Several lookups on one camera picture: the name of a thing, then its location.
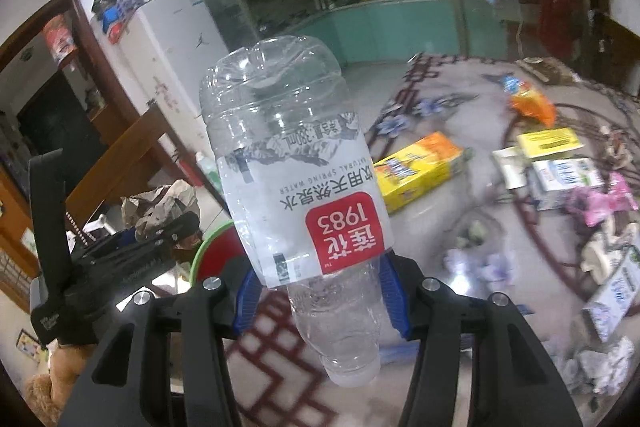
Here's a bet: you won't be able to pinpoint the dark flat wrapper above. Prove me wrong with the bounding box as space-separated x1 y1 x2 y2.
517 57 581 86

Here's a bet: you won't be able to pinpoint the crumpled white tissues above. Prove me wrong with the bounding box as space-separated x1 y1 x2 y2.
545 336 637 396

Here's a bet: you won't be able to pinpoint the small white carton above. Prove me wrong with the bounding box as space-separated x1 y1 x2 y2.
492 147 529 190

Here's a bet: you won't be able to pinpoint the white blue milk carton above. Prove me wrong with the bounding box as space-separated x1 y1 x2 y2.
582 249 640 344
527 157 607 212

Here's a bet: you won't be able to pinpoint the teal kitchen counter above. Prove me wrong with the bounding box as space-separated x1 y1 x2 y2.
285 0 462 68

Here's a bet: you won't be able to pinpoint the white refrigerator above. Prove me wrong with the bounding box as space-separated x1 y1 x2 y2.
117 0 237 202

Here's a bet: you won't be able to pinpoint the clear plastic water bottle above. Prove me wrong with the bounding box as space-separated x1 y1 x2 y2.
199 36 396 389

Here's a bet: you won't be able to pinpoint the brown teddy bear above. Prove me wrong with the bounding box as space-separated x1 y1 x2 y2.
24 343 93 427

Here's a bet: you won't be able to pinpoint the red bin with green rim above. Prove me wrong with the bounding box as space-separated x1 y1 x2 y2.
191 227 251 289

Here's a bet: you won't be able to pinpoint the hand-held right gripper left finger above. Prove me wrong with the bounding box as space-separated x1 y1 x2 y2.
60 256 266 427

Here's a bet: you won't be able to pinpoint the colourful packages pile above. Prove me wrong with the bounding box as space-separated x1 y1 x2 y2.
91 0 147 46

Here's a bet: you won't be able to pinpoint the yellow label small carton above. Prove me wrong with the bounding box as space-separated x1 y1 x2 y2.
515 127 586 160

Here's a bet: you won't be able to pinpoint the yellow cardboard box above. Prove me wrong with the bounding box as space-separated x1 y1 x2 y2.
372 132 467 214

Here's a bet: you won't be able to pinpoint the orange snack bag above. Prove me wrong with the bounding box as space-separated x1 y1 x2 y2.
500 75 557 128

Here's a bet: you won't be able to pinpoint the pink plastic wrapper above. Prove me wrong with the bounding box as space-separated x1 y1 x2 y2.
570 172 640 228

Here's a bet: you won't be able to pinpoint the crumpled grey paper bag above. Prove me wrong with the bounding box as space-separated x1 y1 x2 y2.
120 179 202 244

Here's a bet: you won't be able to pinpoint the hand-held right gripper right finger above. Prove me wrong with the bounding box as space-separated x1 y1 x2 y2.
377 254 583 427

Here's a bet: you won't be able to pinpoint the green plastic bottle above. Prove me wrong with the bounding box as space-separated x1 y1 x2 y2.
196 152 222 195

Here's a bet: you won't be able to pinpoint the brown wooden door frame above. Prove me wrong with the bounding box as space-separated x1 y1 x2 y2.
0 0 168 308

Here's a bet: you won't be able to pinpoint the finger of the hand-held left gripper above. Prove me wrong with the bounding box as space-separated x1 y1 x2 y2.
70 211 202 269
72 251 177 294

